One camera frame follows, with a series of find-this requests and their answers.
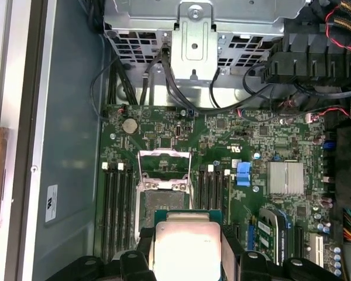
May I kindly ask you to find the CPU socket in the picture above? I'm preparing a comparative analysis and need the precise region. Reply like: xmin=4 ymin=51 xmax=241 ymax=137
xmin=139 ymin=187 xmax=194 ymax=229

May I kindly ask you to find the silver CPU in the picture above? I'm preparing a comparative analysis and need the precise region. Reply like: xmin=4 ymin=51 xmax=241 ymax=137
xmin=150 ymin=209 xmax=226 ymax=281

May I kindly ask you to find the black RAM slot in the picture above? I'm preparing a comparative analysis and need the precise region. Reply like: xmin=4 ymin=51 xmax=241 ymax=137
xmin=101 ymin=161 xmax=109 ymax=263
xmin=207 ymin=164 xmax=215 ymax=210
xmin=125 ymin=161 xmax=135 ymax=263
xmin=222 ymin=168 xmax=232 ymax=227
xmin=200 ymin=164 xmax=207 ymax=210
xmin=215 ymin=164 xmax=223 ymax=210
xmin=117 ymin=161 xmax=125 ymax=263
xmin=109 ymin=161 xmax=117 ymax=263

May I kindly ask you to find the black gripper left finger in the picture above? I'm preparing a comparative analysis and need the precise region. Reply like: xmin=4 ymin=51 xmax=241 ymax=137
xmin=45 ymin=227 xmax=156 ymax=281

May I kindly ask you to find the black plastic fan shroud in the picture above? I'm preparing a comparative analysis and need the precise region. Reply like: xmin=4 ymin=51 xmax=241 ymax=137
xmin=264 ymin=29 xmax=351 ymax=87

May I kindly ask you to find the blue plastic board clip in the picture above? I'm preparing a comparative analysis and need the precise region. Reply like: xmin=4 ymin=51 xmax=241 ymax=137
xmin=236 ymin=161 xmax=253 ymax=187

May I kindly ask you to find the white case sticker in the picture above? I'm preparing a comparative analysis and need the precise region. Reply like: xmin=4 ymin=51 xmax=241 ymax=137
xmin=44 ymin=183 xmax=60 ymax=227

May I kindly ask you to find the silver chipset heatsink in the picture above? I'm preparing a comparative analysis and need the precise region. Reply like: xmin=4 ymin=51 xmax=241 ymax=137
xmin=266 ymin=160 xmax=305 ymax=196

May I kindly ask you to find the green motherboard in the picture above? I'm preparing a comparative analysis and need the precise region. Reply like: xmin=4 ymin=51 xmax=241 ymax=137
xmin=95 ymin=104 xmax=345 ymax=281

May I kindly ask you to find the white expansion slot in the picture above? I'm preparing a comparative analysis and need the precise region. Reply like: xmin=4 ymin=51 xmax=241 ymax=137
xmin=315 ymin=234 xmax=325 ymax=266

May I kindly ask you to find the yellow black wire bundle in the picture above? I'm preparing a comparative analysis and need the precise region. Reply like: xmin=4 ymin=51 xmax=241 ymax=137
xmin=332 ymin=0 xmax=351 ymax=124

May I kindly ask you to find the silver coin battery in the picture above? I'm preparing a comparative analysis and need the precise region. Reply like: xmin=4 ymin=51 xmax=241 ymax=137
xmin=122 ymin=118 xmax=139 ymax=135

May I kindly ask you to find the black open PC case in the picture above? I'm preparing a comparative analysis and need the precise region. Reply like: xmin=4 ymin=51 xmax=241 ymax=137
xmin=16 ymin=0 xmax=351 ymax=281

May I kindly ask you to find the grey metal drive cage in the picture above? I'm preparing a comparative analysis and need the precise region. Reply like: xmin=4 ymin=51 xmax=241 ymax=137
xmin=104 ymin=0 xmax=285 ymax=88

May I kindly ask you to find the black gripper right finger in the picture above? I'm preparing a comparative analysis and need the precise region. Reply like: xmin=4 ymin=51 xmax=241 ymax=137
xmin=222 ymin=224 xmax=322 ymax=281

